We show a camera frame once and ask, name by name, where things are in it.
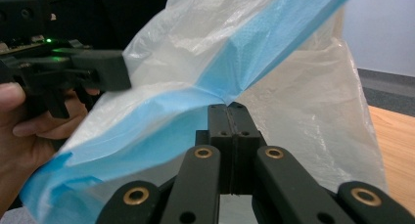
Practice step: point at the black curtain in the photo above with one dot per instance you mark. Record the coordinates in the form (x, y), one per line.
(130, 15)

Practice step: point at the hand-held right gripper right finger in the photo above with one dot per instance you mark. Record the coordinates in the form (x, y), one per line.
(243, 145)

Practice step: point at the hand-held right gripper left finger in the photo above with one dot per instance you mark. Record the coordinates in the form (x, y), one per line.
(218, 145)

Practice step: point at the white plastic bag blue band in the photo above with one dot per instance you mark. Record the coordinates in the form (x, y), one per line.
(261, 87)

